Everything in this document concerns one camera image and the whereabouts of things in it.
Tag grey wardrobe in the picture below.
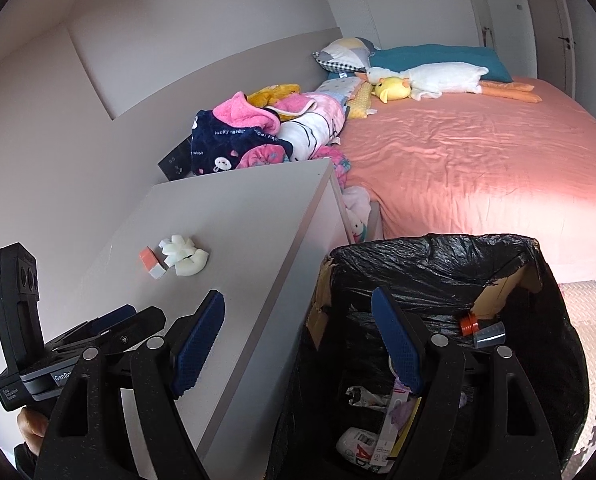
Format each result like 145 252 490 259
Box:
538 0 596 126

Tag yellow duck plush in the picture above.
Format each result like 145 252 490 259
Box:
372 76 411 104

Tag silver printed snack wrapper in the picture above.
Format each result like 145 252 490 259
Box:
345 385 395 414

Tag grey bedside cabinet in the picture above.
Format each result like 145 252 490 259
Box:
72 157 379 466

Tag yellow plush cloth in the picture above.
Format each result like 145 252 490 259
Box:
248 83 301 109

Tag light patterned pillow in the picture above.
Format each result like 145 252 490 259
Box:
308 76 365 107

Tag small orange white box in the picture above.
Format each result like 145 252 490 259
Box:
138 247 168 280

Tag navy printed fleece blanket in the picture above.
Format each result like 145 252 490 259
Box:
190 109 295 177

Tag white plastic bottle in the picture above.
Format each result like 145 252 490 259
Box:
335 426 379 467

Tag white cardboard box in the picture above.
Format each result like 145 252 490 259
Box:
372 379 411 467

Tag person's left hand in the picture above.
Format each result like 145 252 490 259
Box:
18 406 49 457

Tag patchwork pillow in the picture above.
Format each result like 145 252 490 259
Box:
313 37 381 74

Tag black socket panel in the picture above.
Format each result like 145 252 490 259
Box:
158 137 195 184

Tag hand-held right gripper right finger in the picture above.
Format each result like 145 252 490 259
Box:
371 287 562 480

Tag black bag lined bin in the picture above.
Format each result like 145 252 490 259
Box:
265 232 593 480

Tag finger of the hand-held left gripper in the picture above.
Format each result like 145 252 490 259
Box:
85 306 167 357
52 303 138 352

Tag foam puzzle floor mat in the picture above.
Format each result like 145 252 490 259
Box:
560 280 596 466

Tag purple plastic bag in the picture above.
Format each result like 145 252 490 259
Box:
387 402 415 428

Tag white pink plush toy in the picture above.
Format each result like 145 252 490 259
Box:
342 186 373 245

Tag white pink cartoon blanket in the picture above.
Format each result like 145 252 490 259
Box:
273 91 351 188

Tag bed with pink sheet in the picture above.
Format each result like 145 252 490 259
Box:
330 76 596 285

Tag yellow paper packet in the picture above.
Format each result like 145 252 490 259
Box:
392 396 423 461

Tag clear plastic cup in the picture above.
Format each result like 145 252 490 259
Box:
473 323 507 350

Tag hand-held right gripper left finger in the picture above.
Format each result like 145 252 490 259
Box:
34 289 227 480

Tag white goose plush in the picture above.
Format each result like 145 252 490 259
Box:
355 62 536 106

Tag yellow dotted plush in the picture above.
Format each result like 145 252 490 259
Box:
348 82 379 120

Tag pink fleece blanket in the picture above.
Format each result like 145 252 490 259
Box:
213 91 291 170

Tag teal pillow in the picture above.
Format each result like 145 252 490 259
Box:
372 45 514 84

